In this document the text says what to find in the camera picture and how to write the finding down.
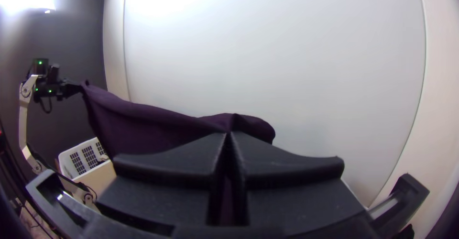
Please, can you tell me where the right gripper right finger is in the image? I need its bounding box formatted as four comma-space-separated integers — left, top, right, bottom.
229, 130, 366, 228

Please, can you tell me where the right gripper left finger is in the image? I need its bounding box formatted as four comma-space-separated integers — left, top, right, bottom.
96, 131, 229, 229

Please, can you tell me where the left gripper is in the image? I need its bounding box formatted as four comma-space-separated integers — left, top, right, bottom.
50, 77, 85, 102

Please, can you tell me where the black t-shirt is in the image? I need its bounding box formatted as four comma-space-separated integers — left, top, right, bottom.
80, 80, 276, 226

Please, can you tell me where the white laundry basket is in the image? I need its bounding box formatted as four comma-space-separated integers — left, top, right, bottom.
58, 137, 117, 181

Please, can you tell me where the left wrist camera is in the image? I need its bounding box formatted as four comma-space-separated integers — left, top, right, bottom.
48, 64, 61, 84

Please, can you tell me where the black cable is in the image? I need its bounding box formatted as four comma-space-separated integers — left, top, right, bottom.
38, 97, 54, 114

